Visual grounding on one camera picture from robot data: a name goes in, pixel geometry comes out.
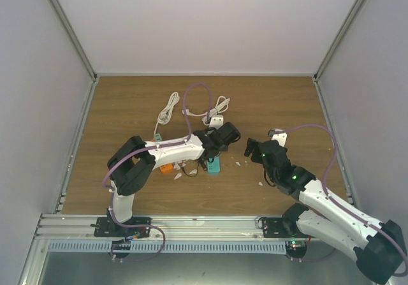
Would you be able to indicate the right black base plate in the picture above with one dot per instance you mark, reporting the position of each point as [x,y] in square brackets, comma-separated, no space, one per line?
[295,242]

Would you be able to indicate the green charger plug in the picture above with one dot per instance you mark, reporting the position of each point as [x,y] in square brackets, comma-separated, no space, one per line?
[158,138]

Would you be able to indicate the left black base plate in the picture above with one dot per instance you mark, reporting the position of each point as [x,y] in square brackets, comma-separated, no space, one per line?
[106,227]

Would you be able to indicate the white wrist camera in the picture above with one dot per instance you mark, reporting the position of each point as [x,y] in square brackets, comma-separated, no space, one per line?
[279,135]
[216,121]

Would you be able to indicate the orange power strip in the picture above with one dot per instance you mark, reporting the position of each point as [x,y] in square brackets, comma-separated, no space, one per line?
[166,168]

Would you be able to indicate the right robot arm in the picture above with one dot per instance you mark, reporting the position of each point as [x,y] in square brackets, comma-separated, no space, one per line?
[377,248]

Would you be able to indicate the teal power strip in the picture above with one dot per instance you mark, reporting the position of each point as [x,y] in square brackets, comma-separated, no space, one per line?
[214,166]

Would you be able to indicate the right aluminium frame post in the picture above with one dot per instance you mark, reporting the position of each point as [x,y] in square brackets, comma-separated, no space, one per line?
[340,35]

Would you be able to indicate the aluminium front rail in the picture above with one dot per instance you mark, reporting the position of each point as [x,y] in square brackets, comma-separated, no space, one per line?
[173,228]

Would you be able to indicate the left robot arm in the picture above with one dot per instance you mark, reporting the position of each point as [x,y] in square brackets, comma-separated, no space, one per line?
[130,167]

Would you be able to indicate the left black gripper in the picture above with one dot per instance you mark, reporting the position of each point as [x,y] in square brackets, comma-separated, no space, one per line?
[225,148]

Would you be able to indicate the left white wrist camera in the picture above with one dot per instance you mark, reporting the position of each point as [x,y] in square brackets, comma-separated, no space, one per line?
[216,121]

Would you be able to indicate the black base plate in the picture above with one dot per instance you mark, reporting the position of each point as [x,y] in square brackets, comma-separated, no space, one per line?
[295,242]
[106,227]

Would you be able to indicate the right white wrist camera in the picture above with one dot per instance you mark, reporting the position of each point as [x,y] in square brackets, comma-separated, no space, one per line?
[279,135]

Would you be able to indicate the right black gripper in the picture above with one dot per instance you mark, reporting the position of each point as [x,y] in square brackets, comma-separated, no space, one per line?
[251,145]

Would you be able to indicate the aluminium frame post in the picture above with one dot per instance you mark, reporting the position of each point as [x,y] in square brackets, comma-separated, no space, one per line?
[340,35]
[66,24]

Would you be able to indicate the grey slotted cable duct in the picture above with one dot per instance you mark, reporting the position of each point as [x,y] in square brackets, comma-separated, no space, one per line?
[170,247]

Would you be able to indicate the left aluminium frame post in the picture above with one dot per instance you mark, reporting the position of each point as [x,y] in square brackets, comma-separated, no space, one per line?
[66,24]

